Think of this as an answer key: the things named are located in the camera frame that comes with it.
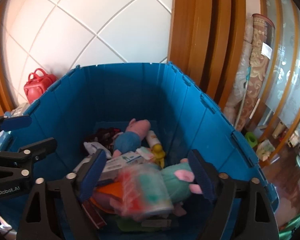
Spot small white teal box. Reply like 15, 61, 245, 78
136, 147, 154, 159

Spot pale rolled carpet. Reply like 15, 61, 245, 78
225, 39, 253, 128

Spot frosted glass door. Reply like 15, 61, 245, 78
259, 0, 300, 157

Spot blue plastic storage crate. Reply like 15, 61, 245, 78
0, 61, 280, 240

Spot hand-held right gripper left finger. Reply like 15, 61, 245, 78
16, 149, 108, 240

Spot yellow duck toy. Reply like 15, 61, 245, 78
150, 144, 166, 168

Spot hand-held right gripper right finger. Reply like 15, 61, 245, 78
187, 149, 280, 240

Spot red bear suitcase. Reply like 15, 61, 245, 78
24, 68, 57, 104

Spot white wipes packet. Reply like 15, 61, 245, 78
84, 141, 113, 158

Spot wooden frame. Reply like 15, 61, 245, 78
0, 12, 15, 113
169, 0, 261, 128

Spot brown patterned rolled carpet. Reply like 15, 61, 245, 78
236, 14, 276, 132

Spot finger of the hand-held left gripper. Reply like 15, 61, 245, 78
0, 137, 58, 176
0, 112, 32, 140

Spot green rolled mat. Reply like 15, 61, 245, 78
245, 132, 259, 148

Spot white red teal medicine box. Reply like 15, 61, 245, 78
110, 164, 176, 218

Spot pink pig plush with glasses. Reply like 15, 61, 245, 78
94, 159, 203, 217

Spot dark red box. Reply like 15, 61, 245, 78
81, 200, 108, 231

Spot white bottle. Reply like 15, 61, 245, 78
146, 130, 162, 148

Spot white blue medicine box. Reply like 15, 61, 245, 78
102, 152, 146, 173

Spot pink pig plush blue body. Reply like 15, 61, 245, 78
114, 119, 152, 157

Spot dark patterned pouch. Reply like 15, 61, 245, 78
85, 127, 123, 151

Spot orange soft item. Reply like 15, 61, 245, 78
90, 181, 123, 214

